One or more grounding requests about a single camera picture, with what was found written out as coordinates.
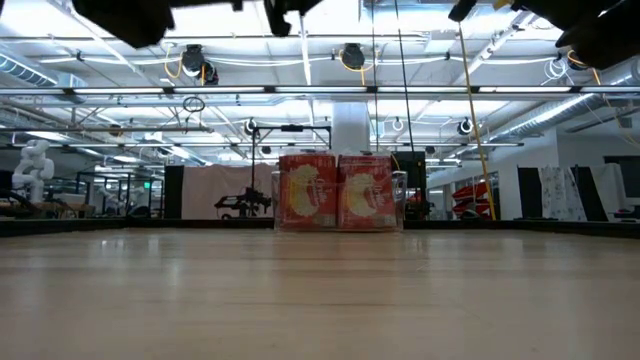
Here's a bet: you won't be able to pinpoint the red stacked objects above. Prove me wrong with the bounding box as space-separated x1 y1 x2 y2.
451 180 490 220

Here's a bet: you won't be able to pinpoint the yellow hanging cable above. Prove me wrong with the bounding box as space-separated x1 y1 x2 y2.
457 19 497 221

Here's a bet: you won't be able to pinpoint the white square column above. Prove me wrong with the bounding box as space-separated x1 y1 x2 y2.
331 101 372 157

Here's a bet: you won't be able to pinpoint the long ceiling light rail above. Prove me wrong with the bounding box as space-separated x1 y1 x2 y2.
0 84 640 99

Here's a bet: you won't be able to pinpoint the wooden workbench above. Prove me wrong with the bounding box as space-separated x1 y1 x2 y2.
0 199 97 220

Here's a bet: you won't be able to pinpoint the clear plastic bin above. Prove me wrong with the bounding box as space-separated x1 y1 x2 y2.
271 169 409 234

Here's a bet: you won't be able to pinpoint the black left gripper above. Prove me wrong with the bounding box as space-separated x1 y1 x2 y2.
172 0 324 38

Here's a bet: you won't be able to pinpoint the black metal cage frame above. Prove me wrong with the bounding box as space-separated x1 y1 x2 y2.
74 171 165 220

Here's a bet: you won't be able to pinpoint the black hanging cable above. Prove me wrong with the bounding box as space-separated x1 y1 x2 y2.
393 0 416 152

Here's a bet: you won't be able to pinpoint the plain white curtain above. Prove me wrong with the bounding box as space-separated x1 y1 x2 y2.
591 162 629 214

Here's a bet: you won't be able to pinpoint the black tall panel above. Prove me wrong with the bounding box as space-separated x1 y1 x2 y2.
163 164 185 220

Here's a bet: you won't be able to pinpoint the red Orville popcorn bag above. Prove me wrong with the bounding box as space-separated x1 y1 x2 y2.
337 153 399 231
277 153 339 231

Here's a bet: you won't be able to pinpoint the silver ventilation duct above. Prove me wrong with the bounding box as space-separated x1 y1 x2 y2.
487 64 640 144
0 52 89 104

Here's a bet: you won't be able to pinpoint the white patterned curtain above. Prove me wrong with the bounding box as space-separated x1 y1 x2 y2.
538 164 589 222

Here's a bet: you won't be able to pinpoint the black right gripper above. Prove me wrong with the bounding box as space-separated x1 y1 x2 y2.
447 0 601 31

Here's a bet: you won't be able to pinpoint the black cabinet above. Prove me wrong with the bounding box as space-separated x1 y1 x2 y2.
394 150 428 220

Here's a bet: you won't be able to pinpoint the beige cloth partition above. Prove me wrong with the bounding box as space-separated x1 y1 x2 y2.
181 163 279 220

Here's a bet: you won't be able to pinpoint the black curtain panel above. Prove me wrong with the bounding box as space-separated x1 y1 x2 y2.
517 166 544 221

